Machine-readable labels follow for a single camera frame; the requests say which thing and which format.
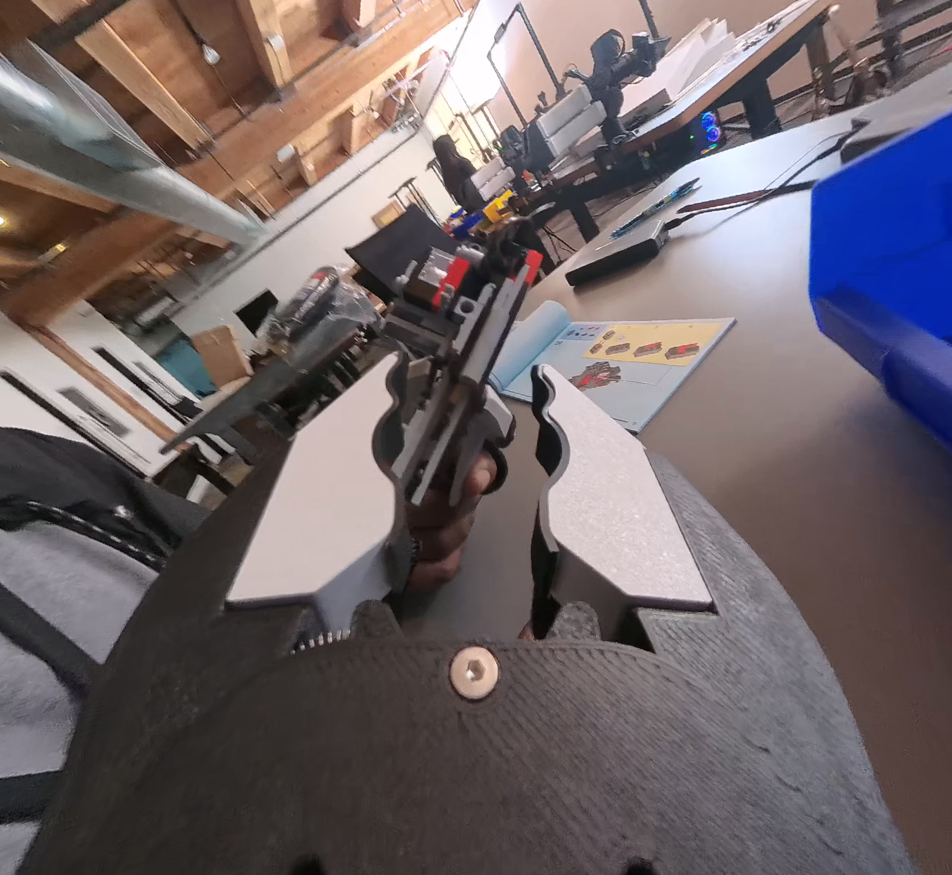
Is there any dark table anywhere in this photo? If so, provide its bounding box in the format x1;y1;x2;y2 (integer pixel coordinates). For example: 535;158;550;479
160;335;388;459

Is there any long work table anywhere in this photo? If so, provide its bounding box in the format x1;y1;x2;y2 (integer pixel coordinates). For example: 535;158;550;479
521;0;867;221

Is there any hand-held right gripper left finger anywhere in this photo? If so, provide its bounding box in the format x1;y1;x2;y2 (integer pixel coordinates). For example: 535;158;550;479
225;353;414;635

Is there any black cube box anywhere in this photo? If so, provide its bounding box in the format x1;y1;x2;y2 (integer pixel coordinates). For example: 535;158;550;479
840;82;952;162

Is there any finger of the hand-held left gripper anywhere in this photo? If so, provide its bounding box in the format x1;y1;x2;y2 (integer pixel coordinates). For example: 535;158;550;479
476;387;519;446

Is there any black frame stand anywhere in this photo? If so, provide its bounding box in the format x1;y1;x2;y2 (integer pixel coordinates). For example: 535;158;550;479
487;3;555;117

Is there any black monitor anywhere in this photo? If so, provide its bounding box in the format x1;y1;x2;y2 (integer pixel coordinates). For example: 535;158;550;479
234;291;280;336

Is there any black dotted strap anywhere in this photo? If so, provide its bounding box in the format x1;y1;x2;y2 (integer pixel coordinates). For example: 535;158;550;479
0;499;168;571

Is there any grey black toy brick model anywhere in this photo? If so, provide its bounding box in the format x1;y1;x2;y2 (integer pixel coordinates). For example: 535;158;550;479
383;216;544;507

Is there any toy brick instruction booklet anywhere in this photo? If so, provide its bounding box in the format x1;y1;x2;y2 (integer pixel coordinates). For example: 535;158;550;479
487;301;737;435

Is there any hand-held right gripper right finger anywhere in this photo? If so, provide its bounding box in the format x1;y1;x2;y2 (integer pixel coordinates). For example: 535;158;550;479
530;364;716;639

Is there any person's left hand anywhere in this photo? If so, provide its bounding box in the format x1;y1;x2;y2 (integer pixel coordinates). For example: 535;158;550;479
405;447;499;593

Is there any blue plastic bin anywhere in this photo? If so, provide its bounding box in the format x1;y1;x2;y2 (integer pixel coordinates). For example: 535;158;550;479
808;112;952;448

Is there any black office chair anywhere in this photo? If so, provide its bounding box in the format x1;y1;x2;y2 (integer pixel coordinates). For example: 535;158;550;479
346;204;466;311

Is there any blue patterned pen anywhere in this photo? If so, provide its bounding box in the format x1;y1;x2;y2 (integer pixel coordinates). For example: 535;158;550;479
610;178;704;236

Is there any plastic-wrapped bundle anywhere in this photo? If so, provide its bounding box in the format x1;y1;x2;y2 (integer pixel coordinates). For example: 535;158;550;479
271;266;384;348

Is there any silver ventilation duct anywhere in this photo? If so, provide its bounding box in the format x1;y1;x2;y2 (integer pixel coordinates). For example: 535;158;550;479
0;42;269;251

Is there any cardboard box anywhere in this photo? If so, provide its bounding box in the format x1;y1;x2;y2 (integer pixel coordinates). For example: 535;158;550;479
192;324;254;388

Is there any person's grey sweatshirt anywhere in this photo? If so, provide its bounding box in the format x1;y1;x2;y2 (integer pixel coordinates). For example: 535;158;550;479
0;518;172;854

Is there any black flat device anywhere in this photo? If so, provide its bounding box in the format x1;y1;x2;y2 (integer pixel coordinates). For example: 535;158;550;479
565;220;670;288

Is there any grey desk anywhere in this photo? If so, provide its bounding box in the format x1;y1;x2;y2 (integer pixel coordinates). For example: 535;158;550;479
476;67;952;875

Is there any white box stack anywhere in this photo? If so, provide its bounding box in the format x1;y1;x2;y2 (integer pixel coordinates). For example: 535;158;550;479
532;82;618;162

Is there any brown strap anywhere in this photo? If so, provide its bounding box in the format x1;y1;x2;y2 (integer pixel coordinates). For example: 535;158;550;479
677;179;819;215

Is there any black cable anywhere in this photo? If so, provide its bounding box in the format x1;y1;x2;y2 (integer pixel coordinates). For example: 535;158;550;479
664;131;856;230

